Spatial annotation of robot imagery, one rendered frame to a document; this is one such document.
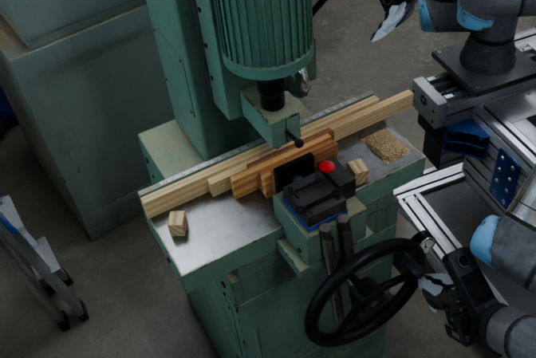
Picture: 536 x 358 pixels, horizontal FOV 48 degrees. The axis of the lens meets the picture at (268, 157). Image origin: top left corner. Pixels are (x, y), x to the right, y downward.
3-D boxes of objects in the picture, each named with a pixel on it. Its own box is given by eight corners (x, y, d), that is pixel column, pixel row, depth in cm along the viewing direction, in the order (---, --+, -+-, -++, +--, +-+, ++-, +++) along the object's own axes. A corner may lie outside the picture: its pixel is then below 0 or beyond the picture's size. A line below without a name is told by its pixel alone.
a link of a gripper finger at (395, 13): (382, 31, 102) (404, -12, 104) (367, 42, 107) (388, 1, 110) (397, 41, 102) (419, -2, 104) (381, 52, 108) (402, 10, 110)
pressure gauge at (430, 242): (414, 265, 149) (416, 245, 144) (403, 254, 152) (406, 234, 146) (434, 253, 151) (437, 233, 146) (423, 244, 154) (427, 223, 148)
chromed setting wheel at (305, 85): (303, 110, 141) (301, 66, 133) (277, 84, 150) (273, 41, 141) (314, 105, 142) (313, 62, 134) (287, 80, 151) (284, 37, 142)
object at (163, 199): (148, 218, 129) (143, 203, 125) (145, 213, 130) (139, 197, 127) (378, 115, 147) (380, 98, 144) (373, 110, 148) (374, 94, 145)
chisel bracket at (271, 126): (273, 155, 127) (270, 124, 122) (242, 119, 137) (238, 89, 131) (303, 142, 130) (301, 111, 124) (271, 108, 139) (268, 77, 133)
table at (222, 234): (204, 332, 115) (199, 314, 111) (147, 226, 135) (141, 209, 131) (453, 200, 133) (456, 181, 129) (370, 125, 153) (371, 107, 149)
